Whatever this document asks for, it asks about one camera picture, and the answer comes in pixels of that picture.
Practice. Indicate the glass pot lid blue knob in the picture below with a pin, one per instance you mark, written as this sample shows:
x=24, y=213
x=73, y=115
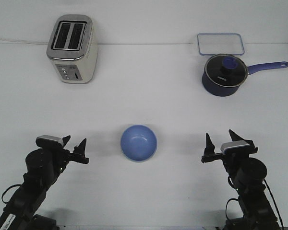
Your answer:
x=226, y=70

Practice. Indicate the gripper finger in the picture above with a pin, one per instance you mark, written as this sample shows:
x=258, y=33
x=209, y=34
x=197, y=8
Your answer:
x=210, y=148
x=65, y=140
x=236, y=137
x=79, y=151

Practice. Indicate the blue saucepan with handle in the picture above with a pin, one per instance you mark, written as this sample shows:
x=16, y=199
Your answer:
x=227, y=91

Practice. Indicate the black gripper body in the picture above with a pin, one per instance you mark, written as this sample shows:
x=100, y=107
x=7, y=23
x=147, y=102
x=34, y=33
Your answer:
x=231, y=161
x=62, y=157

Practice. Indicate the blue bowl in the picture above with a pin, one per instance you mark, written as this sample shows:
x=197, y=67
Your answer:
x=138, y=143

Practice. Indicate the clear blue-rimmed container lid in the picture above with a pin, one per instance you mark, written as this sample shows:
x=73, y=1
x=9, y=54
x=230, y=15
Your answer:
x=220, y=43

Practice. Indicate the silver two-slot toaster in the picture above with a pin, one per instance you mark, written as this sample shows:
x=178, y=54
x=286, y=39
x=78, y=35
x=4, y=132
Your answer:
x=73, y=49

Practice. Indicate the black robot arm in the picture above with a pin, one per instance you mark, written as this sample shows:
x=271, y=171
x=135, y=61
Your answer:
x=44, y=166
x=247, y=176

